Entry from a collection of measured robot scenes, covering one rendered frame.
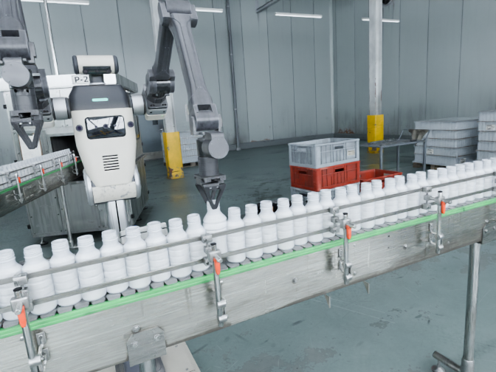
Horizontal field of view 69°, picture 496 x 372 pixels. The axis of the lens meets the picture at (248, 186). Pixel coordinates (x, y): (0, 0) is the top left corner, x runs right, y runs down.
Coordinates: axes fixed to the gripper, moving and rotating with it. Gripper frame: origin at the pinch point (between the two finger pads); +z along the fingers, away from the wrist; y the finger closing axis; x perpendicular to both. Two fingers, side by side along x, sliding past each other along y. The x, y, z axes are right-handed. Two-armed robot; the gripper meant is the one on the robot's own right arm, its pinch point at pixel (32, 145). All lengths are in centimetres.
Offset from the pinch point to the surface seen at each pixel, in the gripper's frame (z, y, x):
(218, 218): 24, 18, 44
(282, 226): 31, 18, 66
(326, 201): 26, 17, 84
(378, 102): -9, -682, 820
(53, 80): -53, -361, 0
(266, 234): 33, 17, 60
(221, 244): 32, 18, 44
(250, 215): 26, 17, 55
